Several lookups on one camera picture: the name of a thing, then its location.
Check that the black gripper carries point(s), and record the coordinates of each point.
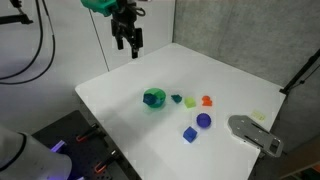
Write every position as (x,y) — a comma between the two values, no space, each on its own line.
(125,21)

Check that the lighter blue cube block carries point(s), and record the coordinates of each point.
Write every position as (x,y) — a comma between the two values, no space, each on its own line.
(189,134)

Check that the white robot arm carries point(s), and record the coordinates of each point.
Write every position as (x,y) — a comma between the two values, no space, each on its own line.
(30,156)

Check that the dark navy blue block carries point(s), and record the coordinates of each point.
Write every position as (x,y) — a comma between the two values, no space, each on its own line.
(149,98)

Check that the teal block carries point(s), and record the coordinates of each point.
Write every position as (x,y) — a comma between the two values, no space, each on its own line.
(176,98)

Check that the lime green block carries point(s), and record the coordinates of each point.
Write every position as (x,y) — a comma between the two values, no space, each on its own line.
(190,102)

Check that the orange block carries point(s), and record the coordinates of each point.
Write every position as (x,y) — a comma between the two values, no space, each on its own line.
(206,101)

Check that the purple-blue scalloped round block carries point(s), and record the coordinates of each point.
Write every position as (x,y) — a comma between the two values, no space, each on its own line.
(203,120)

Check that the black clamp orange tip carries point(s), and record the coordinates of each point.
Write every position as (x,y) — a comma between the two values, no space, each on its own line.
(87,133)
(106,161)

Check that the purple glowing light strip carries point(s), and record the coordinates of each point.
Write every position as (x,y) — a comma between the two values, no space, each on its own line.
(58,146)

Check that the grey metal mounting plate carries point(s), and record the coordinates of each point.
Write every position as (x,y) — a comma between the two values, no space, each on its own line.
(243,128)

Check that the black tripod stand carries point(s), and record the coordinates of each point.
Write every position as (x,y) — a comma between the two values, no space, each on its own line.
(300,75)

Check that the wooden board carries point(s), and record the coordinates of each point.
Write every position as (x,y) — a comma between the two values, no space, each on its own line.
(300,163)

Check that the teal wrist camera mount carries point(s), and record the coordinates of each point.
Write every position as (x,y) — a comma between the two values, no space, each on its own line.
(100,6)

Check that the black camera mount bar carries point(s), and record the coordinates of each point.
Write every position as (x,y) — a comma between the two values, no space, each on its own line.
(16,19)

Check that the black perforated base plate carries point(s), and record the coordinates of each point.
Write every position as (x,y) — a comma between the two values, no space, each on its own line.
(83,156)

